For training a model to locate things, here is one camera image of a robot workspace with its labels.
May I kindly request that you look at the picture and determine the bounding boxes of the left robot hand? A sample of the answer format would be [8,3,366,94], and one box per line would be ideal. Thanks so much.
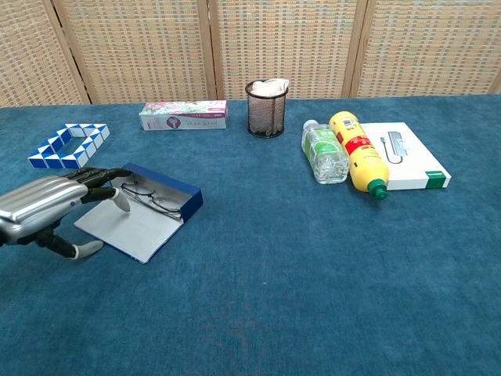
[0,167,133,260]

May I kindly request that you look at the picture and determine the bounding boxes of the blue glasses box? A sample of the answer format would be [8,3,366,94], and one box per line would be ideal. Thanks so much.
[74,162,204,265]

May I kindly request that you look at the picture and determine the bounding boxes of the black wire-frame eyeglasses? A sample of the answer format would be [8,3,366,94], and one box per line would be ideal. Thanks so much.
[120,182,184,221]

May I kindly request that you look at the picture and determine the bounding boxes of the blue white snake puzzle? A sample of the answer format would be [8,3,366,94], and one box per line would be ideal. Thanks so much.
[27,123,111,170]

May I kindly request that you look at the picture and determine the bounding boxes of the floral toothpaste box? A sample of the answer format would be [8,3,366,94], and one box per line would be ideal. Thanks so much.
[139,99,229,132]

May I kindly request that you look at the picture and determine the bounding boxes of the woven folding screen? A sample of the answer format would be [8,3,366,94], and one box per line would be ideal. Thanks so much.
[0,0,501,107]

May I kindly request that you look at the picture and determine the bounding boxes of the black mesh pen cup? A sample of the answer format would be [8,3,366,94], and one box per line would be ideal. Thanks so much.
[245,80,290,139]

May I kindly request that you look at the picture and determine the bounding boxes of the blue carpet table cover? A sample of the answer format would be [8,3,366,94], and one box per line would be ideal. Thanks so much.
[0,93,501,376]

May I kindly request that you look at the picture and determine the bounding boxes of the clear bottle green label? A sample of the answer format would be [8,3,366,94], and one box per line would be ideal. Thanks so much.
[301,119,350,186]

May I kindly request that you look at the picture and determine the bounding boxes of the yellow bottle green cap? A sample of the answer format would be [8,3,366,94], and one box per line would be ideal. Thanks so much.
[328,110,390,201]

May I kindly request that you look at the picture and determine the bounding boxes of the white USB hub box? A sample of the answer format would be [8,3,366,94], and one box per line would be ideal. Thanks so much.
[358,121,452,192]

